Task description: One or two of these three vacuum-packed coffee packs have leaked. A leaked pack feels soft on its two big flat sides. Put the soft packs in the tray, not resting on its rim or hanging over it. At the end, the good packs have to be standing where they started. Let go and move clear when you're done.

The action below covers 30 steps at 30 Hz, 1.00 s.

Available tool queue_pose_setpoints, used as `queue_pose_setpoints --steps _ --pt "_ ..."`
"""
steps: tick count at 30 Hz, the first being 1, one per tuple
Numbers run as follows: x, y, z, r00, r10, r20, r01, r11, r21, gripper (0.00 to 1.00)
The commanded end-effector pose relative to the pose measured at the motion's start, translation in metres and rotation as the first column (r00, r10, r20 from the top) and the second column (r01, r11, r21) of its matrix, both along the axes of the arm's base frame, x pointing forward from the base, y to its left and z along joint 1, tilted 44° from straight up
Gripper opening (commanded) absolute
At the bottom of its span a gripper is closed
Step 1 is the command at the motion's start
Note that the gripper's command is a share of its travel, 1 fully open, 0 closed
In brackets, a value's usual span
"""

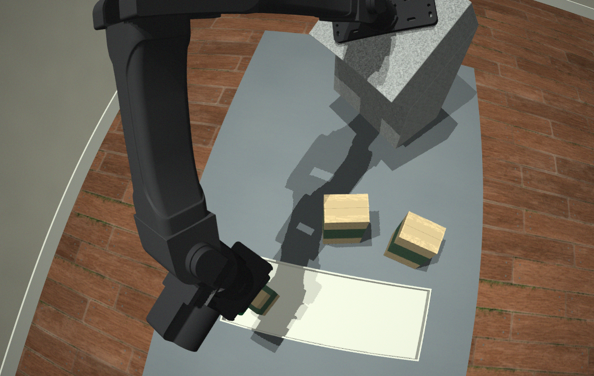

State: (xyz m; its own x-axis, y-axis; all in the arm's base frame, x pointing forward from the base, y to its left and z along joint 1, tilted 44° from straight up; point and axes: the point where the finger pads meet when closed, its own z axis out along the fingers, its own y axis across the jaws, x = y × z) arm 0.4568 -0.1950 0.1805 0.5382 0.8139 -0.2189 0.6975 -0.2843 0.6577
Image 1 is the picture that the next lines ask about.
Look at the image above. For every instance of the tan box with dark green band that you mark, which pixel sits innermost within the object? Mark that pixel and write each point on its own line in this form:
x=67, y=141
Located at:
x=415, y=241
x=264, y=301
x=345, y=218

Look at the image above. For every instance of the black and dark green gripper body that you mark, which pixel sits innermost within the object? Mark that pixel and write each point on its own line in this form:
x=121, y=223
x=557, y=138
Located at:
x=257, y=275

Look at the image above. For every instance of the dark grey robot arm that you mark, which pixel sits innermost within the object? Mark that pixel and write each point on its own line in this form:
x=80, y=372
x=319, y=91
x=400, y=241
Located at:
x=148, y=43

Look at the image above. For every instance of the white shallow tray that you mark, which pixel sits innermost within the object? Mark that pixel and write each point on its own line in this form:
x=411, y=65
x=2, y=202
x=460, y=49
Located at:
x=342, y=312

